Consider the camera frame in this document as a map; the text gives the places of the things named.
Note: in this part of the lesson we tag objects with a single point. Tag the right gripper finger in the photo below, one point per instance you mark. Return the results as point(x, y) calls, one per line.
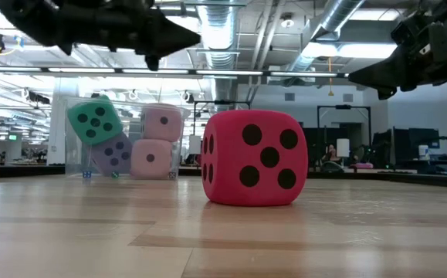
point(381, 82)
point(381, 67)

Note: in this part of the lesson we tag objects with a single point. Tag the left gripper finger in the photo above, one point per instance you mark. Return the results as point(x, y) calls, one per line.
point(175, 45)
point(173, 29)

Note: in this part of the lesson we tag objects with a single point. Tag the pink foam die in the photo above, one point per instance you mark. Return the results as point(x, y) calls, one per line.
point(169, 127)
point(151, 166)

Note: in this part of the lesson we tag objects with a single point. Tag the teal foam die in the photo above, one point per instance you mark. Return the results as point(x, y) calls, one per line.
point(92, 112)

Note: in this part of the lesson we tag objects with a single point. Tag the clear plastic container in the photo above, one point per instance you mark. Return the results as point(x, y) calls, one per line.
point(134, 135)

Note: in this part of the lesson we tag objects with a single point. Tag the small grey die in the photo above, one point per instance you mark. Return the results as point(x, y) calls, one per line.
point(172, 175)

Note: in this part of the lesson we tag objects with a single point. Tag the purple foam die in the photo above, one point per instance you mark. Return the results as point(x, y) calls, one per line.
point(113, 160)

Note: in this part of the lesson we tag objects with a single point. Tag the small green die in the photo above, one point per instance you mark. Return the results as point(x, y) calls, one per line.
point(114, 174)

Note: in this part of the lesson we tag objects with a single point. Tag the red foam die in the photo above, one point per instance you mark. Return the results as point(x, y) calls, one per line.
point(227, 185)

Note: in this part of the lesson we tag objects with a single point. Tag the small blue die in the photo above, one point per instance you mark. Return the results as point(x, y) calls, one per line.
point(87, 174)

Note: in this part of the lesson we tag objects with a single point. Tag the yellow hanging cone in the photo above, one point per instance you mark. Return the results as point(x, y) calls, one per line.
point(330, 92)

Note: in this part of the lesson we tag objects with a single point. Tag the black office monitor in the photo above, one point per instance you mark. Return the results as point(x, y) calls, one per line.
point(412, 143)

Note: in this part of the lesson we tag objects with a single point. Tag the person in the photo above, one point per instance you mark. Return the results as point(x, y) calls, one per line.
point(331, 152)

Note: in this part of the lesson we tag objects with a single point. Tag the green lit sign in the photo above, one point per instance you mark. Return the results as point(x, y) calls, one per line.
point(12, 137)

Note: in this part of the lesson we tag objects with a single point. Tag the black aluminium table frame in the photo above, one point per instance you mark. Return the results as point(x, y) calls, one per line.
point(22, 170)

